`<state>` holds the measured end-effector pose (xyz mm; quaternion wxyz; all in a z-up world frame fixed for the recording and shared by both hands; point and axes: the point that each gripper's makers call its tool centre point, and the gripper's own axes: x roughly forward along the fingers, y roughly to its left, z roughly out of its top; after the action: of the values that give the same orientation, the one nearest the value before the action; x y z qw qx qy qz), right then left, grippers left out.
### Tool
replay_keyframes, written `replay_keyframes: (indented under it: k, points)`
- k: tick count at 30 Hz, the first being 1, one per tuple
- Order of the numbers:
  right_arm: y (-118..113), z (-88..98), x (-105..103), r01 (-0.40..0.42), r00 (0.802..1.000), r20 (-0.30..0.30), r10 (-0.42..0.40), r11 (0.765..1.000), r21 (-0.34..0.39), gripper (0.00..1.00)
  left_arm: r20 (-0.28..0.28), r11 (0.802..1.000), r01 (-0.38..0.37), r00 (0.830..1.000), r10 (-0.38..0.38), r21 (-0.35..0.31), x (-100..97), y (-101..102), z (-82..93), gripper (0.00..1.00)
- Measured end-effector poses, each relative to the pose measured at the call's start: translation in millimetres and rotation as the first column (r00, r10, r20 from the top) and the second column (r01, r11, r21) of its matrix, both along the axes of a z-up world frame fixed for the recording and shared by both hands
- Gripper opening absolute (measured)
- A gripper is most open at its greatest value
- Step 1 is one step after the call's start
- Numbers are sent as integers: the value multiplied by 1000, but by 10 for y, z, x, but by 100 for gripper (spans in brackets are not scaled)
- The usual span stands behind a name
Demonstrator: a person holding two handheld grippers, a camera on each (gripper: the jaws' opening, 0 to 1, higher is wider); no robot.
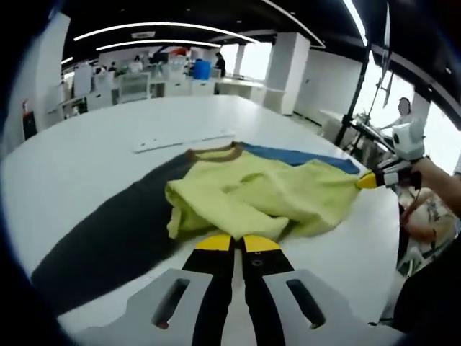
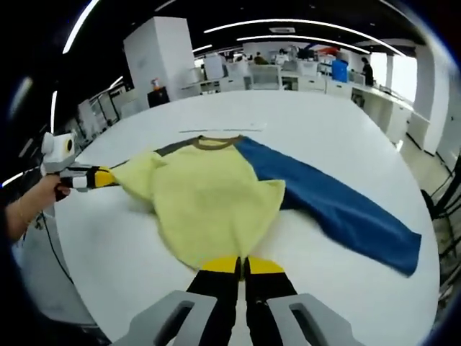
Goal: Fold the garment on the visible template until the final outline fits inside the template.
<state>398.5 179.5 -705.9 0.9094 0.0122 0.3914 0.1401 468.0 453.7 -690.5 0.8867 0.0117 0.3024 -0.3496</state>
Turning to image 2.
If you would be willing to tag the black box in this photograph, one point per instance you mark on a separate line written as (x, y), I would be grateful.
(158, 97)

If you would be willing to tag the black metal stand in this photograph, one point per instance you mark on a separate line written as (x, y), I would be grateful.
(437, 202)

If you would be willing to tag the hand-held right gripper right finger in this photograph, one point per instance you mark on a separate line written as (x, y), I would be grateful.
(270, 299)

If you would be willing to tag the white ceiling light strip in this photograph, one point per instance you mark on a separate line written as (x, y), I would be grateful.
(306, 23)
(306, 39)
(77, 25)

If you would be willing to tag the yellow garment with blue sleeve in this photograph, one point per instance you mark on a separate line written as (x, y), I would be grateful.
(216, 194)

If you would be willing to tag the white counter cabinet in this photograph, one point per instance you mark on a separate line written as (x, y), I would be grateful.
(385, 108)

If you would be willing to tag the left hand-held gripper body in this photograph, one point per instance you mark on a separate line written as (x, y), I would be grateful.
(57, 153)

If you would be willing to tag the person's left hand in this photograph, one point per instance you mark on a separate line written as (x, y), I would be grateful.
(48, 191)

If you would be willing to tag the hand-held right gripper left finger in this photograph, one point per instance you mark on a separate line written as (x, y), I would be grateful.
(212, 299)

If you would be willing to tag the white square pillar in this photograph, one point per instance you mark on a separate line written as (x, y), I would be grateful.
(158, 57)

